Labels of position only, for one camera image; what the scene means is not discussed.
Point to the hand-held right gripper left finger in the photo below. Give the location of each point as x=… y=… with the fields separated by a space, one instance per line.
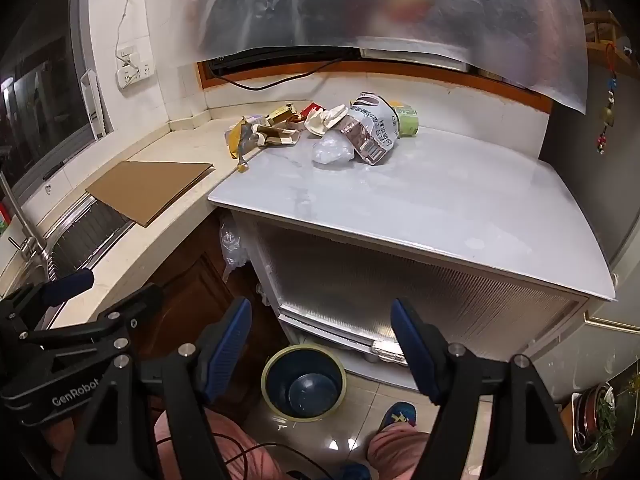
x=230 y=345

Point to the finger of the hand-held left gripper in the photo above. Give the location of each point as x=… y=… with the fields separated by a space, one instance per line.
x=130 y=310
x=67 y=285

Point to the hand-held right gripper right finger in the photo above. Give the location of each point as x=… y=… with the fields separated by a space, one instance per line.
x=409 y=347

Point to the blue bin with yellow rim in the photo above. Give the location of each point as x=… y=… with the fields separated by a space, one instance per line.
x=300 y=390

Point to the pile of packaging trash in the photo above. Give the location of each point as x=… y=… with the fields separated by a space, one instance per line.
x=367 y=132

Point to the green paper cup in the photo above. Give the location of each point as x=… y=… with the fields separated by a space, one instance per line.
x=406 y=122

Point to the orange white carton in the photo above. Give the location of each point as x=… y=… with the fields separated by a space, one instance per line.
x=311 y=108

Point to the metal faucet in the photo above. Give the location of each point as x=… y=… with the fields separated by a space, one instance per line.
x=30 y=245

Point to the white cabinet with ribbed door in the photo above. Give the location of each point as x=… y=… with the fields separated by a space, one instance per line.
x=400 y=290

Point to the blue slipper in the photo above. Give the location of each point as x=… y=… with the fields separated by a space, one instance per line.
x=400 y=412
x=357 y=472

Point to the sink drain rack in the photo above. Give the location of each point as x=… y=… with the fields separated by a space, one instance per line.
x=95 y=225

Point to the wooden cabinet door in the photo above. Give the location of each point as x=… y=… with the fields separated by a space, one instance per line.
x=200 y=280

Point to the crumpled clear plastic bag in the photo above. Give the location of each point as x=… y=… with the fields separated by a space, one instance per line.
x=232 y=250

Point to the person's right leg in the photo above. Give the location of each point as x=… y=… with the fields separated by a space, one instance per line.
x=395 y=452

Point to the brown cardboard sheet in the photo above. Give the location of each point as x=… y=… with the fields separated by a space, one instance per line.
x=150 y=187

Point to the kitchen window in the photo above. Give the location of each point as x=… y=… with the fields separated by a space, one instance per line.
x=45 y=95

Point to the stacked metal pots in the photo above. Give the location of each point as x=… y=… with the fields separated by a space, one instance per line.
x=592 y=410

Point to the banana peel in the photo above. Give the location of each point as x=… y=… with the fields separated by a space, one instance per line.
x=239 y=142

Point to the green leafy plant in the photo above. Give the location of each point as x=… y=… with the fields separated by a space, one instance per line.
x=607 y=425

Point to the brown paper carton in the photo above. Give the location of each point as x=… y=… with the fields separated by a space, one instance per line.
x=277 y=136

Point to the yellow small box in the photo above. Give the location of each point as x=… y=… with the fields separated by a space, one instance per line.
x=281 y=112

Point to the hanging bead ornament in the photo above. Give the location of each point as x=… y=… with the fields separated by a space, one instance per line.
x=607 y=110

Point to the translucent plastic sheet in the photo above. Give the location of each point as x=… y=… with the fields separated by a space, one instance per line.
x=350 y=0

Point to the wooden shelf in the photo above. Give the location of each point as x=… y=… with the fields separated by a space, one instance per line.
x=607 y=25

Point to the white wall holder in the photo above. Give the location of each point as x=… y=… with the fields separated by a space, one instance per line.
x=92 y=105

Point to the white wall socket panel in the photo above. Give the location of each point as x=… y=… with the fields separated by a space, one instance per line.
x=132 y=72

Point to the brown wooden window frame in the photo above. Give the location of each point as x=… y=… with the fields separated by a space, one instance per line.
x=500 y=90

